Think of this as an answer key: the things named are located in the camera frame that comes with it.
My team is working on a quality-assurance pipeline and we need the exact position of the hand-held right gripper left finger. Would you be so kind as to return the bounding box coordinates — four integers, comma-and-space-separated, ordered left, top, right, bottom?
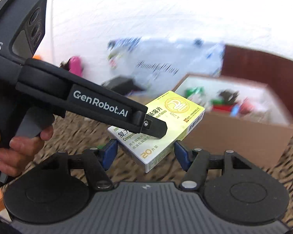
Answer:
41, 139, 119, 191

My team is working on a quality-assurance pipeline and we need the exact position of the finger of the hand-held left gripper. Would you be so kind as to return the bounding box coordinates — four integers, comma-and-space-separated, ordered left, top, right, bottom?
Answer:
133, 107, 168, 140

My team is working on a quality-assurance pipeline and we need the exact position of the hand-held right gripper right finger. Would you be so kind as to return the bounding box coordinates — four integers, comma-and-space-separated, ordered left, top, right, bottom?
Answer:
173, 141, 254, 192

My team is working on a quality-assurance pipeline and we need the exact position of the yellow medicine box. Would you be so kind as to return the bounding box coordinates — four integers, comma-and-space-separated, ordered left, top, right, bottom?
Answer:
107, 91, 206, 173

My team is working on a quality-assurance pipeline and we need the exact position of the brown cardboard box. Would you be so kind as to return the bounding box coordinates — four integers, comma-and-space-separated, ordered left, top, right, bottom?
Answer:
172, 73, 293, 169

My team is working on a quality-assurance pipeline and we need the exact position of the person's left hand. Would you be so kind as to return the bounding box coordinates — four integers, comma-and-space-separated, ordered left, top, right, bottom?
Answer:
0, 113, 55, 177

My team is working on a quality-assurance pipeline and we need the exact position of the letter-printed tablecloth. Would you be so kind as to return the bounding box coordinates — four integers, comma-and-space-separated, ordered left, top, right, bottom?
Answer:
32, 95, 293, 228

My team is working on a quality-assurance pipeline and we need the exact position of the pink bottle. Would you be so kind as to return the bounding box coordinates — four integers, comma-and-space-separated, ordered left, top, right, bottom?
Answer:
68, 56, 84, 75

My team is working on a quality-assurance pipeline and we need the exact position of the small black case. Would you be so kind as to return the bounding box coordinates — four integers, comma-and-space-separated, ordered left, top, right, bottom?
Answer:
101, 76, 142, 96

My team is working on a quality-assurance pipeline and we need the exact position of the floral plastic bag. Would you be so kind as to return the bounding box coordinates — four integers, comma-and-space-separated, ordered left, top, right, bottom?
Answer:
107, 38, 226, 96

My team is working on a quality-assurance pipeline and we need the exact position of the dark brown wooden board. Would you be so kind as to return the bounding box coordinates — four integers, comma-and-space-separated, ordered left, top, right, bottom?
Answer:
221, 44, 293, 126

